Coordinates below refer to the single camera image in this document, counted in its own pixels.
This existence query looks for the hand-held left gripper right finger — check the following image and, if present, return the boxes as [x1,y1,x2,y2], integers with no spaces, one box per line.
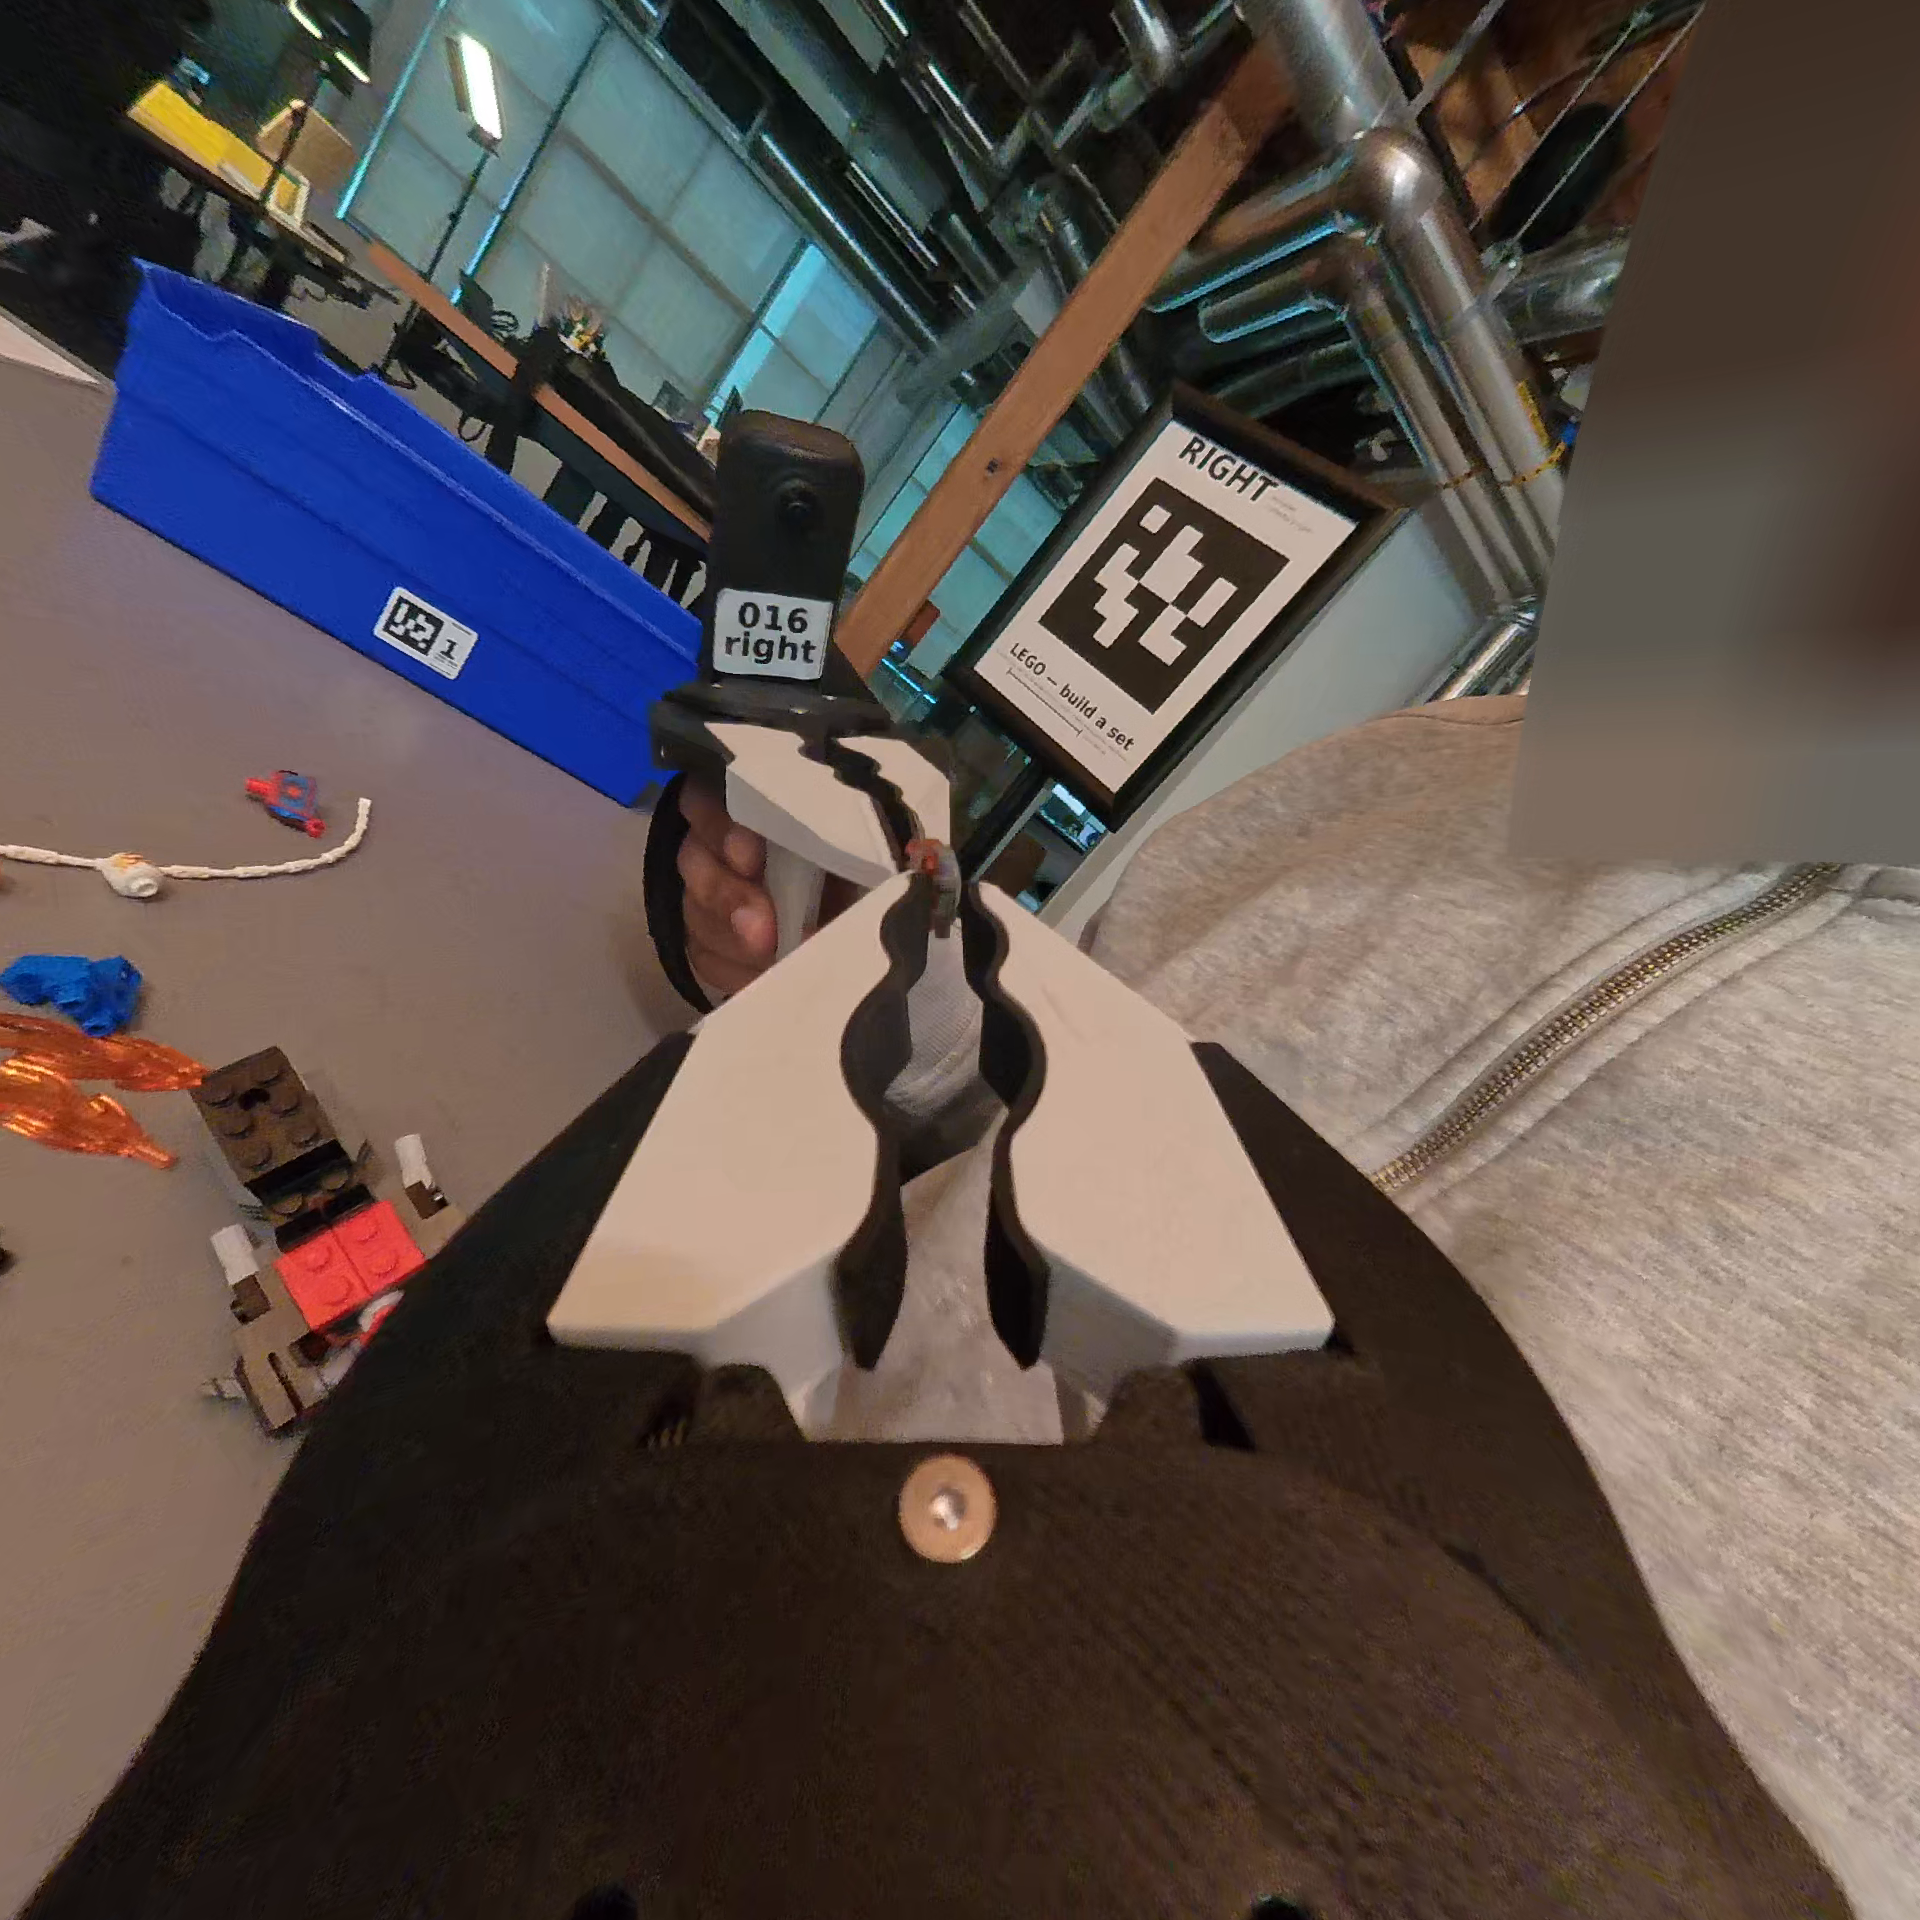
[959,881,1337,1433]

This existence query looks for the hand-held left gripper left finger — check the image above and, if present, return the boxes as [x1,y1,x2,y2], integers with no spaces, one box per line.
[547,875,920,1434]

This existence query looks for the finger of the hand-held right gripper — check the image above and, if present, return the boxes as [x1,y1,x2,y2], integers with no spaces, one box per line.
[830,731,953,870]
[704,725,913,888]

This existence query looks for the black red lego build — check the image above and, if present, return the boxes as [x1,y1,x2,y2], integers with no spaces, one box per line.
[191,1044,470,1434]

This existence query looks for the person's right forearm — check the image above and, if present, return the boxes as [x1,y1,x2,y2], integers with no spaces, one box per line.
[892,929,998,1119]

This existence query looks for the person's right hand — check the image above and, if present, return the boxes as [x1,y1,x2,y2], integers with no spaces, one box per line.
[674,819,782,1003]

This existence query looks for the wooden desk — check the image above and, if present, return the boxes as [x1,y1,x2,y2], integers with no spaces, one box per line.
[367,242,719,548]

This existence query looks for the framed marker sign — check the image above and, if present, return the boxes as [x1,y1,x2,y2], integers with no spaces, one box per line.
[942,382,1406,828]

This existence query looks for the wooden beam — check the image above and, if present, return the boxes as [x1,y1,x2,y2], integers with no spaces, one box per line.
[830,37,1299,684]

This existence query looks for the blue plastic bin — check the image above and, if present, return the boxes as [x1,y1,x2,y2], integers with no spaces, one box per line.
[89,256,707,813]

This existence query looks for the ceiling lamp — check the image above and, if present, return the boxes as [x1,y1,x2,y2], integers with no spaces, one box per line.
[443,30,507,153]

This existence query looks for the yellow box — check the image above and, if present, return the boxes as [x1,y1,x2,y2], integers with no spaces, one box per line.
[128,81,310,204]

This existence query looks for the metal ventilation ducts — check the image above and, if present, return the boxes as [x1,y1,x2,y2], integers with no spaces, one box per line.
[1032,0,1637,708]

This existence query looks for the white lego chain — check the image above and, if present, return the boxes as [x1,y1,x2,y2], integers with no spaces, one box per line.
[0,794,372,904]

